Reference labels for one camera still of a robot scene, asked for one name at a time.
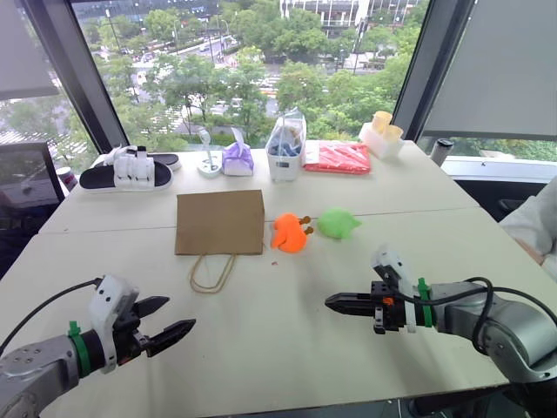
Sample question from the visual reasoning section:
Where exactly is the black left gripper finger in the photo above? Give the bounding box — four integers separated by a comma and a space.
134, 295, 171, 319
144, 318, 198, 359

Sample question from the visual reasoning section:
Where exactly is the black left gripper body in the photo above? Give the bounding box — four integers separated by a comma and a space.
111, 303, 153, 367

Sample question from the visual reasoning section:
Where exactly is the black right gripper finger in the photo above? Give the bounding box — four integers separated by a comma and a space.
325, 292, 374, 308
330, 306, 375, 323

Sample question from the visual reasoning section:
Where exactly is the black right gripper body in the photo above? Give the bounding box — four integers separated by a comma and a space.
370, 280, 408, 336

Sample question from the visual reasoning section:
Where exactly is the brown paper bag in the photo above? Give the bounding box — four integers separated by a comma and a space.
174, 189, 267, 294

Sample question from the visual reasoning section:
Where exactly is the purple bag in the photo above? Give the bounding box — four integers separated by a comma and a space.
221, 127, 256, 178

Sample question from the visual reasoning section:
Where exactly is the green right wrist zip tie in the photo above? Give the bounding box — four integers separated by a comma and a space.
417, 277, 437, 329

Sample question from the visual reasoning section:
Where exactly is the green wrist zip tie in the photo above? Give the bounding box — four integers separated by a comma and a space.
417, 277, 437, 329
67, 320, 93, 378

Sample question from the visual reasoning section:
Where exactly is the green left wrist zip tie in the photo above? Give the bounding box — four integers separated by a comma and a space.
67, 320, 93, 378

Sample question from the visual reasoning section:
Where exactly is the green plush toy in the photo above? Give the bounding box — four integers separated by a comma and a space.
316, 207, 364, 241

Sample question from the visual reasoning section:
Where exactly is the orange plush toy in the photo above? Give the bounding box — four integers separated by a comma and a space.
270, 212, 316, 255

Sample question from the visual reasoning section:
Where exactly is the black and white slipper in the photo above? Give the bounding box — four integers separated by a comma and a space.
92, 145, 184, 172
78, 147, 176, 193

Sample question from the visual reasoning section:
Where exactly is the red plastic package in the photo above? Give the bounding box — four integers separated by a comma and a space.
301, 140, 372, 177

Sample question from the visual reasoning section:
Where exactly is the red and white can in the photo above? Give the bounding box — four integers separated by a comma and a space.
55, 166, 80, 193

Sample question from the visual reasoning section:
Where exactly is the white storage bin with items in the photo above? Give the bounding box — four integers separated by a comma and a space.
265, 107, 308, 184

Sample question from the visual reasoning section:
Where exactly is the black chair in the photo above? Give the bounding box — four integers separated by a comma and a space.
451, 177, 539, 224

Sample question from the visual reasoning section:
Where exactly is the white cup holder box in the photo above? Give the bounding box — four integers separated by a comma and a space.
358, 121, 406, 160

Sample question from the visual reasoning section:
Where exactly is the silver thermos bottle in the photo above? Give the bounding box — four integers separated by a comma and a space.
430, 138, 456, 168

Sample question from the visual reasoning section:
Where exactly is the person in grey clothing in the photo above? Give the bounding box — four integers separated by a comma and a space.
499, 173, 557, 282

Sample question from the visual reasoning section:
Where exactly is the black monitor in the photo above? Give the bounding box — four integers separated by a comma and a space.
0, 140, 66, 221

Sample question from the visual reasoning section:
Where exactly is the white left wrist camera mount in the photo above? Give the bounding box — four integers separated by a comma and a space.
88, 274, 141, 375

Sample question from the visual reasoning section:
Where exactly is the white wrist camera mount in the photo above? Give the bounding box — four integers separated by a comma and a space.
370, 245, 431, 334
88, 274, 141, 375

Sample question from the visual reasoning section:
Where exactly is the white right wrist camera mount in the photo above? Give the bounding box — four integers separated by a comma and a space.
370, 245, 431, 334

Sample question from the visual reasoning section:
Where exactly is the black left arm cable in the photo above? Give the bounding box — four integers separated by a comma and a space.
0, 278, 104, 354

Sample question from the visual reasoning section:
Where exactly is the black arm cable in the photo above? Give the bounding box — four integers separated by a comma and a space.
390, 276, 557, 356
0, 278, 104, 354

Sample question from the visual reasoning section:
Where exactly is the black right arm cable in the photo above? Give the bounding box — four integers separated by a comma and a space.
390, 276, 557, 356

